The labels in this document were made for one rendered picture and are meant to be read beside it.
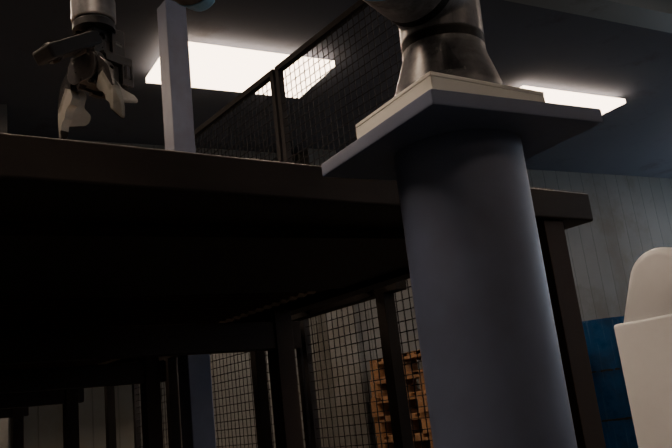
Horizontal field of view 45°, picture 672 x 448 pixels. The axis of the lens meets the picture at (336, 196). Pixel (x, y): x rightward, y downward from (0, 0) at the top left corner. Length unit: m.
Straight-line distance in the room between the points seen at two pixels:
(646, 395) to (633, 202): 5.92
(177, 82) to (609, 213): 7.40
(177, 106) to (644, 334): 2.86
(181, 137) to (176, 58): 0.37
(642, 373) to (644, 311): 0.34
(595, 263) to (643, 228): 1.04
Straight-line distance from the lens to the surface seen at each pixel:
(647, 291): 4.89
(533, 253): 1.01
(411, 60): 1.09
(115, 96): 1.34
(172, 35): 3.69
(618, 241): 10.21
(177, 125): 3.51
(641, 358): 4.90
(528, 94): 1.08
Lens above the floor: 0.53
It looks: 15 degrees up
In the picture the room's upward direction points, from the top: 7 degrees counter-clockwise
